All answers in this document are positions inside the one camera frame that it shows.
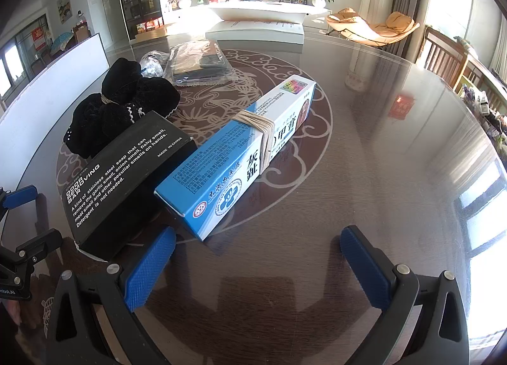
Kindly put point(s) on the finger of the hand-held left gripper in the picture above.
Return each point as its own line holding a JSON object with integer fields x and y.
{"x": 19, "y": 197}
{"x": 37, "y": 244}

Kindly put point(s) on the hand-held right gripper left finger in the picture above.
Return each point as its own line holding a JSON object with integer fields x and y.
{"x": 150, "y": 266}

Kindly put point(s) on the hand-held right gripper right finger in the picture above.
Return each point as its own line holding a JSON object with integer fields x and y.
{"x": 362, "y": 270}

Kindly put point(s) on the black printed cardboard box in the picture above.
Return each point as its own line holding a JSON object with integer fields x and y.
{"x": 111, "y": 183}

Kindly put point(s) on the blue and white medicine box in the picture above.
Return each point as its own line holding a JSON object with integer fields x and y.
{"x": 222, "y": 175}

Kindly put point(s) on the white standing board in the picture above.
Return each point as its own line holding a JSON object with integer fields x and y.
{"x": 51, "y": 76}

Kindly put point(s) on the red window poster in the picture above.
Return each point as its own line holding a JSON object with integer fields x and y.
{"x": 39, "y": 38}

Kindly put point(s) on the tan rubber band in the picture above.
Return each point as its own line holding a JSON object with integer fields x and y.
{"x": 255, "y": 131}

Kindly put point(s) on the small clear plastic packet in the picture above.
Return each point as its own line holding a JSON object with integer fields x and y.
{"x": 152, "y": 62}

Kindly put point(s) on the clear bag with dark cloth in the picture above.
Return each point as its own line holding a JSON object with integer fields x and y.
{"x": 198, "y": 64}

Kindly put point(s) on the white door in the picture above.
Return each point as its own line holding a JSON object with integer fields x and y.
{"x": 113, "y": 9}

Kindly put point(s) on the cluttered wooden shelf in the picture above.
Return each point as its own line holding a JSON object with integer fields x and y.
{"x": 485, "y": 100}

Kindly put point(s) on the wooden chair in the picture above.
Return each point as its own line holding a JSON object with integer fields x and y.
{"x": 441, "y": 56}

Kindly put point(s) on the orange lounge chair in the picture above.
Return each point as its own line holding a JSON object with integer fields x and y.
{"x": 372, "y": 26}

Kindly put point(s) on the white television stand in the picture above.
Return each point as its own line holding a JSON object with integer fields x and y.
{"x": 186, "y": 13}

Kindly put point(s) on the white round vase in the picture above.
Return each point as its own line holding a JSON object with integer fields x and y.
{"x": 184, "y": 3}

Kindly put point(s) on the white flat box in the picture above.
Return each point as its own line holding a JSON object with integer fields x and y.
{"x": 253, "y": 32}

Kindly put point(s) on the white curtain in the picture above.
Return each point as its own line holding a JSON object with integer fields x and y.
{"x": 372, "y": 13}

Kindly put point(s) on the sheer window curtain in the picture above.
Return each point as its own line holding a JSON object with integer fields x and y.
{"x": 500, "y": 50}

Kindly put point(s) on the framed wall picture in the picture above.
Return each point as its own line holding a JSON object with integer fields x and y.
{"x": 63, "y": 7}

